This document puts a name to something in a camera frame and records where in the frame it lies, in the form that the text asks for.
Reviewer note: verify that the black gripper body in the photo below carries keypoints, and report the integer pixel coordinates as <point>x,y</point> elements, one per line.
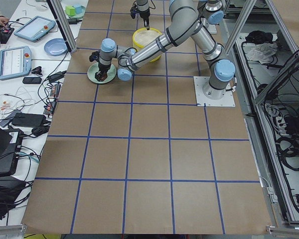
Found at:
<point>102,68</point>
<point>144,14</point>

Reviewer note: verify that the teach pendant tablet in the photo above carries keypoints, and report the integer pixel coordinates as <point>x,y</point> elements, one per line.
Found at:
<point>15,62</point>
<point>35,29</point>

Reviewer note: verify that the black power adapter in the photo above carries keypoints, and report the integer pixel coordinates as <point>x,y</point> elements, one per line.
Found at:
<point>28,120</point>

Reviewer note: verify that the blue plate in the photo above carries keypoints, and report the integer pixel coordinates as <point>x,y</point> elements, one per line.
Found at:
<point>55,47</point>

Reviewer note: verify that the yellow steamer layer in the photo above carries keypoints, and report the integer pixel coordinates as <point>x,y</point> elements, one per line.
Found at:
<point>143,37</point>

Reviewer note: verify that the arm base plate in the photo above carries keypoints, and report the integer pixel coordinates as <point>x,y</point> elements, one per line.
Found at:
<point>206,96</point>

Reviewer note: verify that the teach pendant tablet lower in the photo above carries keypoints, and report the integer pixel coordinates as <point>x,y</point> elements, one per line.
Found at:
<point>15,62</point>

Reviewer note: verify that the black laptop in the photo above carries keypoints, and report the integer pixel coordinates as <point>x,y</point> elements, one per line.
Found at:
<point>10,145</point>

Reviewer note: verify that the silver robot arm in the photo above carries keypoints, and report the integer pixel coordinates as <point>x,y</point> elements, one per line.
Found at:
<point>142,8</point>
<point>185,23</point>

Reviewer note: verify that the light green plate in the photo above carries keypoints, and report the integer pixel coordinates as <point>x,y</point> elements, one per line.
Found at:
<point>93,69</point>

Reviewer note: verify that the dark red bun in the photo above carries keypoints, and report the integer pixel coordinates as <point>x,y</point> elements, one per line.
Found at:
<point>101,79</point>

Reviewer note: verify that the green plate with blocks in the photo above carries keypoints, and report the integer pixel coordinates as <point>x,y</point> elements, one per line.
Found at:
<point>75,11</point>

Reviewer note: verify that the teach pendant tablet upper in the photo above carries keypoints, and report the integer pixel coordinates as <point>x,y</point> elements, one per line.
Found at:
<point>35,29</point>

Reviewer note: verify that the aluminium frame post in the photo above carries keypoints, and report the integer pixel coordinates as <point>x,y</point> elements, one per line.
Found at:
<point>62,22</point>

